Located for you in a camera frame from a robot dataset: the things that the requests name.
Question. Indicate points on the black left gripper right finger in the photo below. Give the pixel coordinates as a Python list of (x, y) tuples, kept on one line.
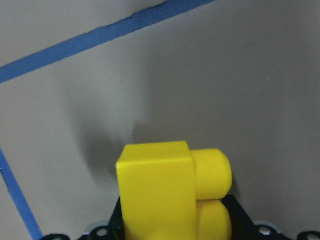
[(243, 227)]

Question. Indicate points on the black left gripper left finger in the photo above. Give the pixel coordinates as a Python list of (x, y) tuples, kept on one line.
[(116, 223)]

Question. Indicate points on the yellow toy block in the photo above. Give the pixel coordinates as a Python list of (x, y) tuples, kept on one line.
[(170, 192)]

